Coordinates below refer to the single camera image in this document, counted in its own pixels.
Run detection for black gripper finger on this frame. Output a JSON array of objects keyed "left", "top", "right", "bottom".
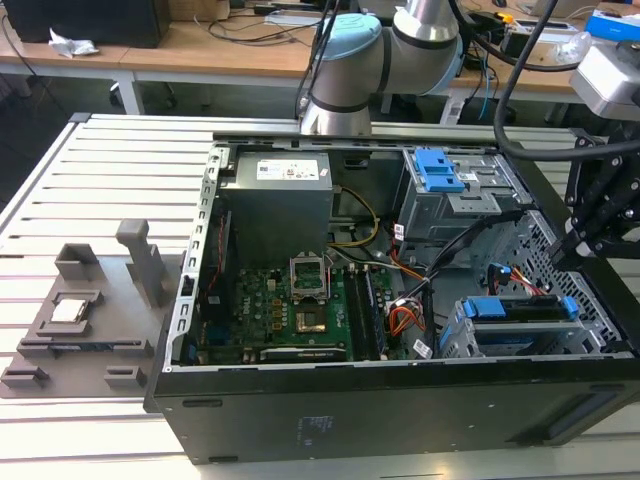
[
  {"left": 549, "top": 153, "right": 627, "bottom": 270},
  {"left": 587, "top": 209, "right": 640, "bottom": 262}
]

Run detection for hard disk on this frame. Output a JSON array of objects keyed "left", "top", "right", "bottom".
[{"left": 462, "top": 294, "right": 580, "bottom": 351}]

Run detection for metal disk bay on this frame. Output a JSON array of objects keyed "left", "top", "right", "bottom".
[{"left": 438, "top": 294, "right": 632, "bottom": 359}]

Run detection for black RAM slot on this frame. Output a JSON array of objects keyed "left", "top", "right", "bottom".
[{"left": 346, "top": 269, "right": 369, "bottom": 361}]

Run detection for clear plastic bag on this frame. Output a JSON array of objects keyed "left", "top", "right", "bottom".
[{"left": 548, "top": 30, "right": 596, "bottom": 67}]

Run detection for blue cardboard box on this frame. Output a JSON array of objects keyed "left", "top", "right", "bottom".
[{"left": 583, "top": 8, "right": 637, "bottom": 42}]

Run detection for metal drive cage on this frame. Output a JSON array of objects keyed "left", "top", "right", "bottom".
[{"left": 397, "top": 148, "right": 534, "bottom": 244}]

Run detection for small black box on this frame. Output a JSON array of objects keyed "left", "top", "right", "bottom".
[{"left": 500, "top": 28, "right": 535, "bottom": 59}]

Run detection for blue drive latch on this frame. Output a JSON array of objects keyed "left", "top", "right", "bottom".
[{"left": 413, "top": 148, "right": 467, "bottom": 194}]

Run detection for installed RAM stick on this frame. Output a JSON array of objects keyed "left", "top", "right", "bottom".
[{"left": 363, "top": 272, "right": 389, "bottom": 360}]

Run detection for CPU socket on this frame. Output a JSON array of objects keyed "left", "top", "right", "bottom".
[{"left": 293, "top": 307, "right": 329, "bottom": 335}]

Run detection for metal socket cover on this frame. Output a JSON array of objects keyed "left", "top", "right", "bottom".
[{"left": 288, "top": 253, "right": 330, "bottom": 302}]

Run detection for grey power supply unit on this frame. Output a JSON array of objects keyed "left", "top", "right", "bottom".
[{"left": 218, "top": 152, "right": 335, "bottom": 267}]

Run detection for black open PC case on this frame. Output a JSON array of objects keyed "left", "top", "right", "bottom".
[{"left": 143, "top": 130, "right": 640, "bottom": 466}]

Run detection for black graphics card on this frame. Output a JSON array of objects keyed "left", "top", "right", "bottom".
[{"left": 243, "top": 345, "right": 350, "bottom": 364}]

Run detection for green motherboard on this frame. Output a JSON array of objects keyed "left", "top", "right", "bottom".
[{"left": 198, "top": 264, "right": 416, "bottom": 364}]

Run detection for wooden desk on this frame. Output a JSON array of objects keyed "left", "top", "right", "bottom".
[{"left": 0, "top": 0, "right": 640, "bottom": 109}]

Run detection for dark RAM stick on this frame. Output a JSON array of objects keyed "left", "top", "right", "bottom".
[{"left": 48, "top": 340, "right": 145, "bottom": 352}]

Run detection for grey parts rack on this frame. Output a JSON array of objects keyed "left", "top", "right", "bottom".
[{"left": 0, "top": 218, "right": 187, "bottom": 400}]

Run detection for silver CPU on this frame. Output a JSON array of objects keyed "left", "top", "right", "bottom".
[{"left": 49, "top": 298, "right": 90, "bottom": 324}]

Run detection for large black box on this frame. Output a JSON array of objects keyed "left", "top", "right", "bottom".
[{"left": 3, "top": 0, "right": 172, "bottom": 50}]

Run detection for crumpled white paper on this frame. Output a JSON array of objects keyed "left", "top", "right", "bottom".
[{"left": 48, "top": 27, "right": 100, "bottom": 57}]

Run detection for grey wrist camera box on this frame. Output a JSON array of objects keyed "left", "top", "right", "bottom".
[{"left": 568, "top": 42, "right": 640, "bottom": 119}]

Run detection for orange disk wire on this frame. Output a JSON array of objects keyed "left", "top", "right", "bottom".
[{"left": 509, "top": 267, "right": 552, "bottom": 297}]

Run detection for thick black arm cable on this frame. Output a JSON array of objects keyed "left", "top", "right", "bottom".
[{"left": 447, "top": 0, "right": 609, "bottom": 162}]

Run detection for thick black wire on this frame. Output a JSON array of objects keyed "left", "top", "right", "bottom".
[{"left": 422, "top": 212, "right": 524, "bottom": 346}]

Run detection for blue hanging cable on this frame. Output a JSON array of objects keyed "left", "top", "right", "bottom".
[{"left": 477, "top": 54, "right": 499, "bottom": 122}]

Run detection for orange and red wire bundle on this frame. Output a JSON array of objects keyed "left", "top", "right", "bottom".
[{"left": 388, "top": 298, "right": 427, "bottom": 337}]

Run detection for yellow and black wire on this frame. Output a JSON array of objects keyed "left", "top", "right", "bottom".
[{"left": 330, "top": 186, "right": 380, "bottom": 248}]

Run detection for hanging black cables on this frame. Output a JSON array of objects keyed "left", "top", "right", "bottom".
[{"left": 294, "top": 0, "right": 341, "bottom": 119}]

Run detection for thin red wire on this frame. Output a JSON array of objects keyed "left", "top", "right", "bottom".
[{"left": 207, "top": 222, "right": 234, "bottom": 304}]

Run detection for black cable on desk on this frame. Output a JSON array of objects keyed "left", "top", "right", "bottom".
[{"left": 207, "top": 12, "right": 314, "bottom": 47}]

